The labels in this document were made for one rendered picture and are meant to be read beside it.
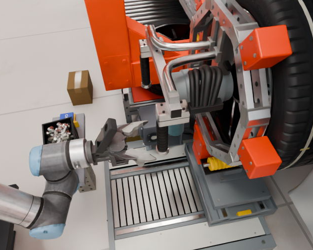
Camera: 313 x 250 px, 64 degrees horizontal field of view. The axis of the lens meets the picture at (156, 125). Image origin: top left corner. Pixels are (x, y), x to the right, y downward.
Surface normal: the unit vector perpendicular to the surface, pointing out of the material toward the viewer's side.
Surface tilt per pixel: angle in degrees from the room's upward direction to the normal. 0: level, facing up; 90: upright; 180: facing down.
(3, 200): 51
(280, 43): 35
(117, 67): 90
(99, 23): 90
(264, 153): 0
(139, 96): 0
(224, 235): 0
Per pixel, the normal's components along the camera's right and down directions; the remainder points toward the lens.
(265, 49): 0.08, -0.11
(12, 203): 0.70, -0.20
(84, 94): 0.15, 0.75
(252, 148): -0.03, -0.65
